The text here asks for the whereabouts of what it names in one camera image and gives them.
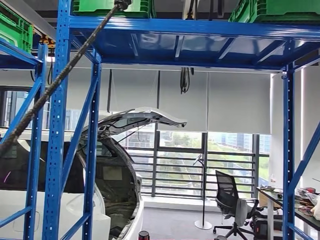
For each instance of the black stanchion red top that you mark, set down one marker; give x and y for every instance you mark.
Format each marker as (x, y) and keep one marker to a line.
(143, 236)

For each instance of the black equipment case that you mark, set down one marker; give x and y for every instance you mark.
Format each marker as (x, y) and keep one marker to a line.
(260, 228)

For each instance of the white car body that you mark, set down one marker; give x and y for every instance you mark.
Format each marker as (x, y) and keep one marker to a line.
(62, 215)

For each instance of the white yellow plastic bag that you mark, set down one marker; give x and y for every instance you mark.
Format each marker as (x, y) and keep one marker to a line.
(317, 210)

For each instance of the blue steel shelf rack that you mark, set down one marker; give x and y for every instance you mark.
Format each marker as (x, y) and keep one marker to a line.
(35, 132)
(175, 28)

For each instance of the dark-topped desk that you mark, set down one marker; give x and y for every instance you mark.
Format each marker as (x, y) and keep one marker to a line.
(305, 218)

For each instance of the grey roller blind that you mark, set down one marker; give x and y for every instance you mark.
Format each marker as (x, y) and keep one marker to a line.
(237, 106)
(75, 89)
(135, 89)
(183, 109)
(312, 99)

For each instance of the grey window railing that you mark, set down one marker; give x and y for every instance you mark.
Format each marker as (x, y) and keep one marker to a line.
(229, 153)

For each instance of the black floor stand white base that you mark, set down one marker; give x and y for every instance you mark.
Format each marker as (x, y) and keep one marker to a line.
(203, 225)

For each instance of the yellow hoist trolley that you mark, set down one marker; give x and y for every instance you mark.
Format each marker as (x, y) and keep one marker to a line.
(47, 41)

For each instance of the clear bottle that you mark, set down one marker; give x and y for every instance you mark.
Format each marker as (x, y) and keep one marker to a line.
(273, 179)

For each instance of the black mesh office chair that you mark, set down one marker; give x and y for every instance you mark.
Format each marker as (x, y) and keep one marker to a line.
(225, 192)

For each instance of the flat ceiling light panel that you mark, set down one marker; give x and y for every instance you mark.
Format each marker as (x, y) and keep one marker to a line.
(50, 59)

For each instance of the grey cloth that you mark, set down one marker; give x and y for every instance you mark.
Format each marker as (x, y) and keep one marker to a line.
(241, 212)

